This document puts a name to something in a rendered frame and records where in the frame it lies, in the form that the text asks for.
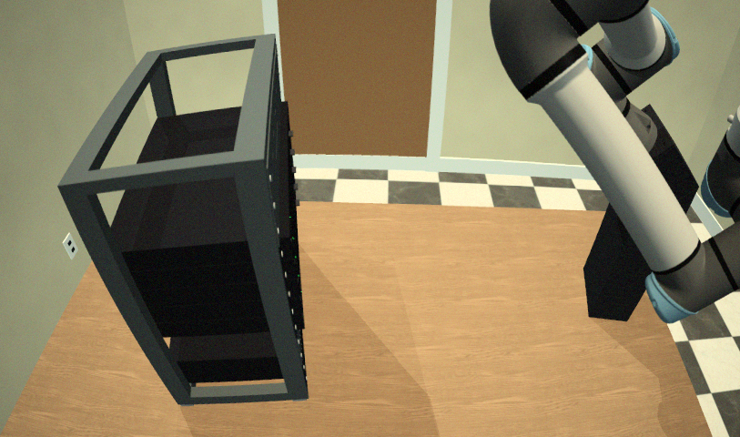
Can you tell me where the dark grey server rack frame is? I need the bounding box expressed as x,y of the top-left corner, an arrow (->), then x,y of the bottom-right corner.
57,34 -> 309,406

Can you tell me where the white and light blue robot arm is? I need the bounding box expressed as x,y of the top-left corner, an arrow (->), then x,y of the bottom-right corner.
490,0 -> 740,324

